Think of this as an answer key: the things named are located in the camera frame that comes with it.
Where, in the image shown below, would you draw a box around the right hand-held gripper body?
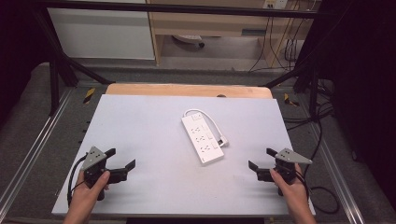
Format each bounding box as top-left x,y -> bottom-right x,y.
274,147 -> 313,185

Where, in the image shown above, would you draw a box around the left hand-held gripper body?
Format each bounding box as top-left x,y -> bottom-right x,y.
81,146 -> 110,189

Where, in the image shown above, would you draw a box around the white power strip cable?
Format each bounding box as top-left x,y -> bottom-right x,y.
182,108 -> 230,148

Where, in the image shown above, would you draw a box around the white power strip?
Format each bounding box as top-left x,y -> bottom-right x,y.
180,113 -> 225,165

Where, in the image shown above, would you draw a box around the person's right hand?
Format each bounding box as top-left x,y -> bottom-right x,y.
270,164 -> 310,213

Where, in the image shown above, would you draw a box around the person's left hand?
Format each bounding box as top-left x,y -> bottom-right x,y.
69,170 -> 111,216

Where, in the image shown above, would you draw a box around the yellow black striped tape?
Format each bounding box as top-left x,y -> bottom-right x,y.
283,92 -> 301,107
82,87 -> 96,105

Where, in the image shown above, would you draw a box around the black curtain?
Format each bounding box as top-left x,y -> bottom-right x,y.
0,0 -> 43,127
318,0 -> 396,213

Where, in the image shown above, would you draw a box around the wooden board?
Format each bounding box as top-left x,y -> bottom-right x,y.
105,82 -> 274,100

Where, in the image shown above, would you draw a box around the white cabinet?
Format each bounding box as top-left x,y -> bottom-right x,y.
47,0 -> 156,61

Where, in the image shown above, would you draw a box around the white chair base with caster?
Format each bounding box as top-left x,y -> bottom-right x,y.
172,34 -> 206,49

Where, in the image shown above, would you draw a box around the light wooden desk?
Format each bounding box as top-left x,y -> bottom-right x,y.
146,0 -> 316,67

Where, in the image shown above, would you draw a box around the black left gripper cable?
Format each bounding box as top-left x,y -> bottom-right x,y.
66,152 -> 89,208

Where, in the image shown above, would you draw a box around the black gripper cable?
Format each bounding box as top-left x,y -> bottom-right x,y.
295,119 -> 341,216
66,152 -> 89,208

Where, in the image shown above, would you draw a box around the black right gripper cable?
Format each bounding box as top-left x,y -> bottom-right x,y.
295,119 -> 341,216

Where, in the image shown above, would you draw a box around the aluminium floor rail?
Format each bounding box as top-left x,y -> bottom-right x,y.
306,120 -> 366,224
0,88 -> 75,214

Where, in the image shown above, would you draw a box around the black floor cables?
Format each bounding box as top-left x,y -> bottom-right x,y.
282,77 -> 336,133

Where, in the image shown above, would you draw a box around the black metal frame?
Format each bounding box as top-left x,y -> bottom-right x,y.
31,0 -> 323,122

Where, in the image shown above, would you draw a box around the hanging black cables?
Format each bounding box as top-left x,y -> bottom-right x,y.
247,8 -> 310,73

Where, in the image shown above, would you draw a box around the white wall socket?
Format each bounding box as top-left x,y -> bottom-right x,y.
262,0 -> 290,10

